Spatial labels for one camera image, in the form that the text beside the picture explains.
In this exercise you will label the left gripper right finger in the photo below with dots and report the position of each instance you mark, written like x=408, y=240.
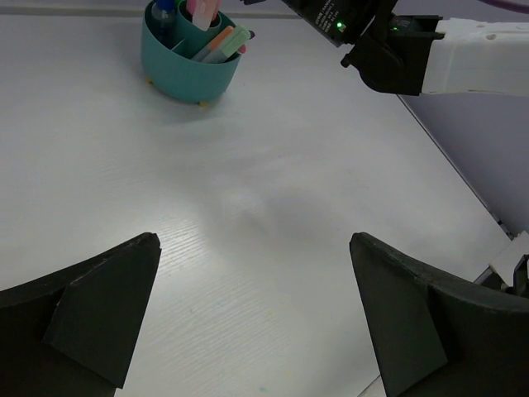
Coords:
x=436, y=334

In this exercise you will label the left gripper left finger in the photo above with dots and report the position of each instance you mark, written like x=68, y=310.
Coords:
x=73, y=332

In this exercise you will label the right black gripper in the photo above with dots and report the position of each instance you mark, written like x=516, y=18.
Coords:
x=341, y=21

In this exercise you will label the orange tip clear highlighter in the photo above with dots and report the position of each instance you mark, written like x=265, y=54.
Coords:
x=213, y=44

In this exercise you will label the orange tip pink highlighter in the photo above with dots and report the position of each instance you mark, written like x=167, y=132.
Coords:
x=202, y=12

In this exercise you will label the blue cap white pen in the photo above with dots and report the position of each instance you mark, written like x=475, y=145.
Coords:
x=163, y=13

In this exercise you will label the green tip clear highlighter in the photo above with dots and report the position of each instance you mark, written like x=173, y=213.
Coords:
x=235, y=38

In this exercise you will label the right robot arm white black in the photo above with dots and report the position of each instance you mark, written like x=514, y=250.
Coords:
x=415, y=54

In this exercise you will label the pink topped centre tube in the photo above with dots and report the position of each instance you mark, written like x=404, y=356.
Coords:
x=185, y=29

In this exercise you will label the teal round organizer container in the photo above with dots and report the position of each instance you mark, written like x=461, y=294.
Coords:
x=167, y=60

